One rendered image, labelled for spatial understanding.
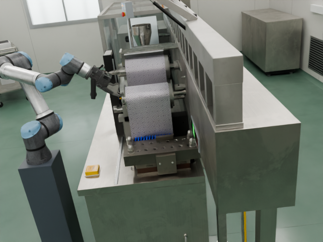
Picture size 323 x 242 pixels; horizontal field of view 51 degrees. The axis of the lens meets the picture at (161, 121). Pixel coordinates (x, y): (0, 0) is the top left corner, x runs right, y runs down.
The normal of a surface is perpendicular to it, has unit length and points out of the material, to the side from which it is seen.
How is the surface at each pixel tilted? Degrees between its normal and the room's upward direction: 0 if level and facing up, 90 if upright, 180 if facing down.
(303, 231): 0
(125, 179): 0
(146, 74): 92
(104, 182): 0
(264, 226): 90
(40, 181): 90
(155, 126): 90
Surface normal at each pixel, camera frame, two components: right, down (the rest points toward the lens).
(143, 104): 0.04, 0.41
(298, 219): -0.11, -0.91
